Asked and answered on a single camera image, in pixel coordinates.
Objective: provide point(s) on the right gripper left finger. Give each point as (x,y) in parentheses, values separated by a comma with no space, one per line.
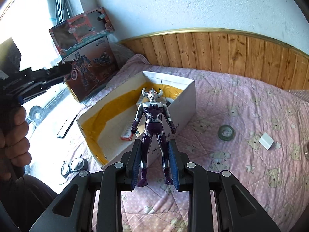
(72,209)

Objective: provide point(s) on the black eyeglasses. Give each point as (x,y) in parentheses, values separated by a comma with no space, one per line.
(77,165)

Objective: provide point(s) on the green tape roll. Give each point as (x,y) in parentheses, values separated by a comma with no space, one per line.
(226,133)

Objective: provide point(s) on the white cardboard box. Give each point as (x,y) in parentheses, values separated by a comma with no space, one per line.
(103,123)

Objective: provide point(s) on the white charger plug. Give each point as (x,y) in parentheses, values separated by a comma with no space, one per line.
(266,141)

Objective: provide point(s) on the pink bear quilt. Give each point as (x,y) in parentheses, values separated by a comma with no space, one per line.
(255,130)

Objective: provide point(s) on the purple silver action figure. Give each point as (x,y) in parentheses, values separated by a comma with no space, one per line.
(153,111)

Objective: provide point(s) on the left hand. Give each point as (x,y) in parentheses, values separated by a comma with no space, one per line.
(14,144)

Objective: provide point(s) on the washing machine toy box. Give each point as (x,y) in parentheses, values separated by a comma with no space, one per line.
(80,30)

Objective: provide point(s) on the red white small box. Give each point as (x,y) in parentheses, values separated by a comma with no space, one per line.
(127,134)

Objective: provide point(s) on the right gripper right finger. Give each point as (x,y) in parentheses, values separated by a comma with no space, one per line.
(217,201)

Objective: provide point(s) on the clear glass jar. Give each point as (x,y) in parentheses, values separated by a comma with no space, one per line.
(306,151)

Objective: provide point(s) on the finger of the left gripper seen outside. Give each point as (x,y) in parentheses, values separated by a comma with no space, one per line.
(58,73)

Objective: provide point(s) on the robot toy box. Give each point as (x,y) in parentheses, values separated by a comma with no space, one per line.
(92,66)

